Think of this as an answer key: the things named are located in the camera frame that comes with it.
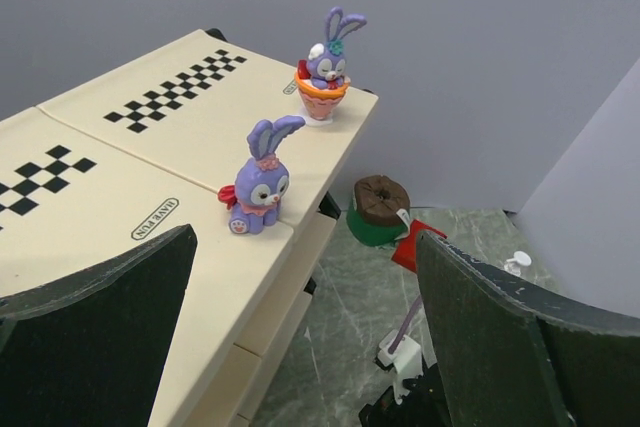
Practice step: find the purple sitting bunny toy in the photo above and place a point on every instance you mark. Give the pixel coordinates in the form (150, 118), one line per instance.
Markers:
(254, 199)

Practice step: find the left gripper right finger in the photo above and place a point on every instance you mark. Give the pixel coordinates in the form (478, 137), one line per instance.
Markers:
(511, 353)

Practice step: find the beige soap pump bottle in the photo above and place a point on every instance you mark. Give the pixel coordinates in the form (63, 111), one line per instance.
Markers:
(517, 263)

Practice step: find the red box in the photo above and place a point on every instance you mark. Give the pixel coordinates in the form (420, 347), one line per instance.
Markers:
(405, 252)

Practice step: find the brown green plush toy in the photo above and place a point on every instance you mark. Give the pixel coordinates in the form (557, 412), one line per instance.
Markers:
(379, 211)

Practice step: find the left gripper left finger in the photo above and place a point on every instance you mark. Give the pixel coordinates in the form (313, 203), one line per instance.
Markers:
(89, 349)

